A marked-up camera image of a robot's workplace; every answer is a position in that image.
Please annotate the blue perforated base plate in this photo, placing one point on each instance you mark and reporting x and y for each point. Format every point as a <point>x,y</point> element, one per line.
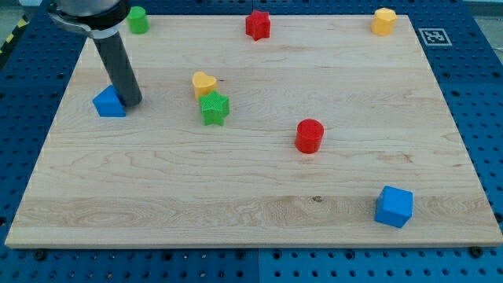
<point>469,74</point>

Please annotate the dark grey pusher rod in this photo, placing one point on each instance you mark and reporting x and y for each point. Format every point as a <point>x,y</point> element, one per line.
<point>114,57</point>

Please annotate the robot arm silver flange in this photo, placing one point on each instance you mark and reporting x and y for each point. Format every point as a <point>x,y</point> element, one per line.
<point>96,19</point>

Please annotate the yellow heart block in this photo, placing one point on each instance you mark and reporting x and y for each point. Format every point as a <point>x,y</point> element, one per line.
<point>203,84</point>

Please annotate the green cylinder block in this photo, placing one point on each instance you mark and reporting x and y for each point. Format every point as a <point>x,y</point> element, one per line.
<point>137,20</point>

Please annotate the green star block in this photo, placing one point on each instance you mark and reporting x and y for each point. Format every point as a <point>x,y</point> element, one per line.
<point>214,108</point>

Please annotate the red star block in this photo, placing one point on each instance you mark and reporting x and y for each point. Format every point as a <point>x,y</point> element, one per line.
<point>257,25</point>

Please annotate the white fiducial marker tag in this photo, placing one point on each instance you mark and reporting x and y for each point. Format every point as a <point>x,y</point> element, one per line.
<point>435,37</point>

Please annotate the blue triangle block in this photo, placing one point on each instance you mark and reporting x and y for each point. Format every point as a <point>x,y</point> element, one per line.
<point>108,104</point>

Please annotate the blue cube block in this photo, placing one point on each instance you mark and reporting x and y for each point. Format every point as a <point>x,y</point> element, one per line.
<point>394,207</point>

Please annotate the red cylinder block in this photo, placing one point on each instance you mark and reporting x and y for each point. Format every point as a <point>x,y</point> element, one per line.
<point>309,134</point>

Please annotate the yellow hexagon block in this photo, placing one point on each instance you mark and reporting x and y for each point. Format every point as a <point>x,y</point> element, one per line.
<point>384,20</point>

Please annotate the wooden board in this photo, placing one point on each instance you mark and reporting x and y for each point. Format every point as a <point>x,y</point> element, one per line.
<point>159,178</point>

